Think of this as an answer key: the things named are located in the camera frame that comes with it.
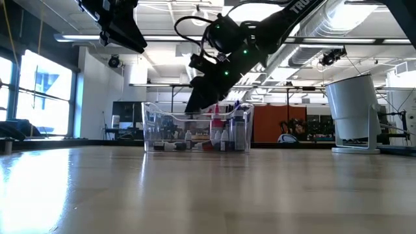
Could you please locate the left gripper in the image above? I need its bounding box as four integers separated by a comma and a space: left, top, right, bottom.
76, 0, 148, 55

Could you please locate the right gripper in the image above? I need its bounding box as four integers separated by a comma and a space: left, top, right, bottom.
184, 40, 272, 114

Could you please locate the large red food coloring bottle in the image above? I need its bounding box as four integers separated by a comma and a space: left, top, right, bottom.
210, 103, 224, 151

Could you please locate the large blue food coloring bottle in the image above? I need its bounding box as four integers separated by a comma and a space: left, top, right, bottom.
231, 99, 246, 152

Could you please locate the clear plastic bin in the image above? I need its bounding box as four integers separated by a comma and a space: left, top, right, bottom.
141, 101, 255, 154

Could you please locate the black ceiling spotlight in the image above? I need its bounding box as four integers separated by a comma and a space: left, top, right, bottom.
107, 54, 121, 68

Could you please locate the long ceiling light bar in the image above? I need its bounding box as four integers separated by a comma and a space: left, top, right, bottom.
53, 32, 411, 46

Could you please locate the black monitor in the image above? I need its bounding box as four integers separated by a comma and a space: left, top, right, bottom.
112, 101, 144, 131

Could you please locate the white dome-shaped object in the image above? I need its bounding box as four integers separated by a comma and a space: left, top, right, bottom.
278, 133, 298, 144

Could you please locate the large bright window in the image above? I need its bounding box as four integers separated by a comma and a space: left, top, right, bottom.
16, 49, 74, 137

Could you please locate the narrow bright window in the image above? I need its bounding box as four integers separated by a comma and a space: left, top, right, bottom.
0, 57, 14, 122

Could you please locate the dark low furniture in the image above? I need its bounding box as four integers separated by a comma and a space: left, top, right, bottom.
0, 118, 42, 142

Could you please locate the black tripod rig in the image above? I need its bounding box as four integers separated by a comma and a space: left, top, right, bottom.
376, 109, 410, 146

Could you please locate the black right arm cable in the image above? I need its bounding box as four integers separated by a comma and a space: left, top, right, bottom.
174, 15, 214, 64

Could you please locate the orange partition wall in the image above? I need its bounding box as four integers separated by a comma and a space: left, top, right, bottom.
252, 105, 307, 144

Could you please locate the white coiled cable ring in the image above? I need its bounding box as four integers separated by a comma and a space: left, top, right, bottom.
190, 8, 209, 27

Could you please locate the black aluminium table frame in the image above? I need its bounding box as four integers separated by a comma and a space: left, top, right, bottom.
0, 136, 416, 155

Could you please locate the black hanging ceiling camera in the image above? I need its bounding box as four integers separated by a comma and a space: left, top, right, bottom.
319, 46, 348, 68

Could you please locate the silver ventilation duct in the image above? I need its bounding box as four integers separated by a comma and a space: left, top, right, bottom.
287, 0, 381, 68

